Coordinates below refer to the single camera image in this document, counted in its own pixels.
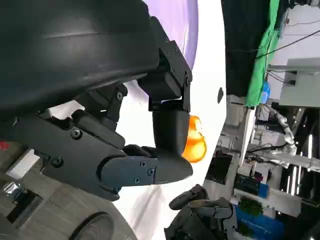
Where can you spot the green cloth backdrop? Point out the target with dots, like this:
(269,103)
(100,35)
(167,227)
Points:
(262,62)

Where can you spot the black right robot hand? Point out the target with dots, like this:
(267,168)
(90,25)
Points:
(205,220)

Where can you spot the orange and white bread roll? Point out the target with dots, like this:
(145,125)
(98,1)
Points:
(196,147)

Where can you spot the lilac plate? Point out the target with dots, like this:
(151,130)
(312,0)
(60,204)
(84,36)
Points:
(175,20)

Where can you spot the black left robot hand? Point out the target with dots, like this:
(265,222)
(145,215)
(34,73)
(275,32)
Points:
(75,50)

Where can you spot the grey machine cabinet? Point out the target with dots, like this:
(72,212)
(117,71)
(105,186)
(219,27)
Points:
(303,82)

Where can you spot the blue storage box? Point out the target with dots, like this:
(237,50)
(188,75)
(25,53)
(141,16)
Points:
(260,225)

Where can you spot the black curtain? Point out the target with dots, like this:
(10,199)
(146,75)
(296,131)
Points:
(237,37)

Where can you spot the grey round disc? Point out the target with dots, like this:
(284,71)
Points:
(100,227)

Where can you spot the black table grommet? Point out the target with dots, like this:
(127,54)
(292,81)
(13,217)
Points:
(220,95)

